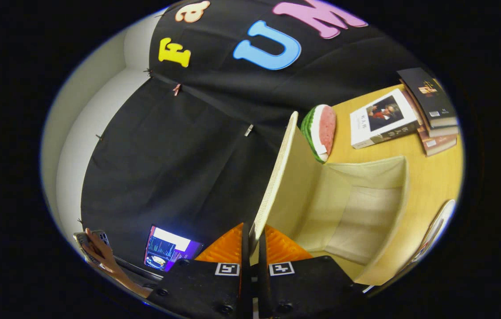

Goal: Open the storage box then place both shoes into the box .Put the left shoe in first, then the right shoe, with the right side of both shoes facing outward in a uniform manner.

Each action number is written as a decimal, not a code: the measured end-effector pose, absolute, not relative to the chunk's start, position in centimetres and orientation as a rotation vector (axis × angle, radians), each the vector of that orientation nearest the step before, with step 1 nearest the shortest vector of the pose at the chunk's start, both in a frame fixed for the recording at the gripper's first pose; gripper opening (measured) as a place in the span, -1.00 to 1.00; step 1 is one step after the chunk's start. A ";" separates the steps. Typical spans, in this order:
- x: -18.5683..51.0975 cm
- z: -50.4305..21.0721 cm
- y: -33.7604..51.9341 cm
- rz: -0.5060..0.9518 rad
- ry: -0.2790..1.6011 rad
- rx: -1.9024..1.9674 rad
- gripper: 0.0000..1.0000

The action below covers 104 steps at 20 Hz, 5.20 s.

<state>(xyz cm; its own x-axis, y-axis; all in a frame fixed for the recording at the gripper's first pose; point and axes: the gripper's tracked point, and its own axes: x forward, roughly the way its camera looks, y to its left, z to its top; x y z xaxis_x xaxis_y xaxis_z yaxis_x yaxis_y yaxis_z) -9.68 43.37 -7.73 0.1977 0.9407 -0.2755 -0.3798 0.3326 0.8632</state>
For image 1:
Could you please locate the watermelon slice toy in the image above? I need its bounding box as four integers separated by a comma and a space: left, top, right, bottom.
300, 104, 337, 163

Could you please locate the beige fabric storage box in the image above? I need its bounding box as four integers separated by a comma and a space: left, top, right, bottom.
249, 111, 411, 286

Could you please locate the brown-covered book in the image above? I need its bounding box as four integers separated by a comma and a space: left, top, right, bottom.
415, 124, 458, 157

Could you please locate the laptop with lit screen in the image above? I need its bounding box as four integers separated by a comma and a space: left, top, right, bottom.
113, 225, 205, 282

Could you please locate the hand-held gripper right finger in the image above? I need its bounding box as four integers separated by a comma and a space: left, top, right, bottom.
257, 225, 366, 319

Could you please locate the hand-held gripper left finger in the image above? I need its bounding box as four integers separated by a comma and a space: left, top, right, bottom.
146, 223, 253, 319

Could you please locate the white canvas shoe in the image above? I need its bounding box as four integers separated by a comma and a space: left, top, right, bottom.
409, 199, 457, 267

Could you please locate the black hardcover book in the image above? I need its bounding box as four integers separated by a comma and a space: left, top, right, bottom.
397, 67, 458, 129

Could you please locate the white portrait cover book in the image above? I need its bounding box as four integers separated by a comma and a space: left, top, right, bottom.
349, 88, 420, 149

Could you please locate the smartphone with dark case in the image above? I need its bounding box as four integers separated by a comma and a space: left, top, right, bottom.
73, 230, 110, 265

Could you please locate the grey-covered book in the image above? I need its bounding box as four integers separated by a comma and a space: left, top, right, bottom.
410, 89, 460, 138

